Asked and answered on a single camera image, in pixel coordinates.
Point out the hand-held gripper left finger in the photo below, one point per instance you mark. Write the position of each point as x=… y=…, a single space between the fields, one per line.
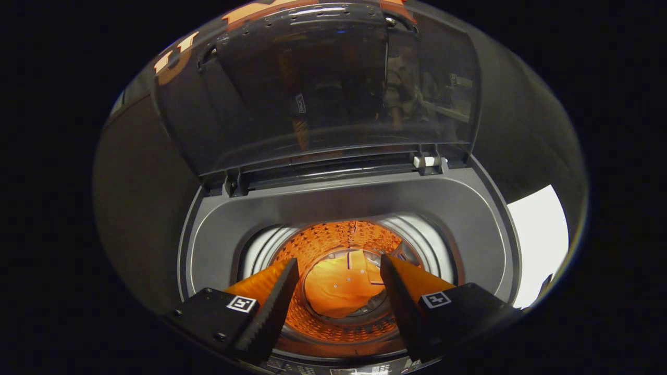
x=273 y=307

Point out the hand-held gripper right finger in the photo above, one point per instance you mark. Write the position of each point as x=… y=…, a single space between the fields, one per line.
x=402 y=304

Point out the dark glass washing machine lid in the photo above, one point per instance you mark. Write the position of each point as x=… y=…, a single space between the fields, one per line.
x=312 y=94

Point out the orange yellow shirt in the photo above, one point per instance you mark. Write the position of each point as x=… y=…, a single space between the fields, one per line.
x=338 y=286

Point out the white counter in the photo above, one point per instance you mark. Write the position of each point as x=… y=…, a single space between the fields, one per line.
x=539 y=245

